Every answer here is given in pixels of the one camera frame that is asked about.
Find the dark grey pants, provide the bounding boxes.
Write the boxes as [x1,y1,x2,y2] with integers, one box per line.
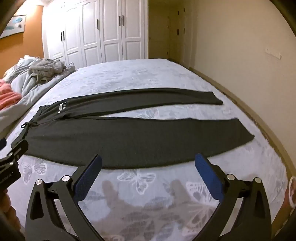
[21,88,255,169]

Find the pink blanket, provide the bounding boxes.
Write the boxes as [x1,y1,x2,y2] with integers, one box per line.
[0,79,23,111]

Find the bed with butterfly sheet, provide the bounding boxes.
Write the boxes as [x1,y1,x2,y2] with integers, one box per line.
[0,58,290,241]

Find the white wardrobe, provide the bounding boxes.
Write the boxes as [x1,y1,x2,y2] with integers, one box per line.
[42,0,148,68]

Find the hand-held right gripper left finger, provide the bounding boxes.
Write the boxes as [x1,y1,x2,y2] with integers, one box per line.
[25,154,104,241]

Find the person's left forearm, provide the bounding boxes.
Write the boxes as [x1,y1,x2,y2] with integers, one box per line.
[0,188,15,232]

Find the framed feather picture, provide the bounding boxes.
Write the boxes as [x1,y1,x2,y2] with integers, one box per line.
[0,14,27,39]

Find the crumpled grey garment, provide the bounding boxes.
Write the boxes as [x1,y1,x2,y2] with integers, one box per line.
[28,58,66,83]

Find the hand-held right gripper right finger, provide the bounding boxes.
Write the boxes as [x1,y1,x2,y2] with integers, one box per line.
[192,153,272,241]

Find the beige door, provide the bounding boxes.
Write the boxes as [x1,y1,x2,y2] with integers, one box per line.
[166,7,188,67]

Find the light grey duvet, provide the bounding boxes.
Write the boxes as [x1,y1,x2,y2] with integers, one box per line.
[0,55,77,145]

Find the red and white object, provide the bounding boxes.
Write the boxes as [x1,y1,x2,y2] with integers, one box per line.
[286,176,296,207]

